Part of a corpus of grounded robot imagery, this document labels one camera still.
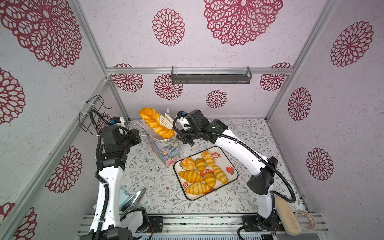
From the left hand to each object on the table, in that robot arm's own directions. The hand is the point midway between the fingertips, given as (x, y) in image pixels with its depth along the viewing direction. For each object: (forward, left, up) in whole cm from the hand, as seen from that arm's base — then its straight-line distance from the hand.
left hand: (138, 133), depth 74 cm
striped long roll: (-11, -43, -26) cm, 51 cm away
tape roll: (-36, -79, -28) cm, 91 cm away
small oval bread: (-4, -32, -25) cm, 41 cm away
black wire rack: (+14, +25, +6) cm, 29 cm away
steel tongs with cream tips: (+5, -14, +4) cm, 15 cm away
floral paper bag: (-2, -13, -11) cm, 17 cm away
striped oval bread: (-14, -37, -26) cm, 47 cm away
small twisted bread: (-2, -38, -25) cm, 45 cm away
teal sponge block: (-23, +10, -26) cm, 36 cm away
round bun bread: (-4, -24, -25) cm, 35 cm away
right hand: (+1, -20, 0) cm, 20 cm away
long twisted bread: (+8, -7, +2) cm, 11 cm away
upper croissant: (-12, -26, -24) cm, 38 cm away
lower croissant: (-19, -30, -24) cm, 43 cm away
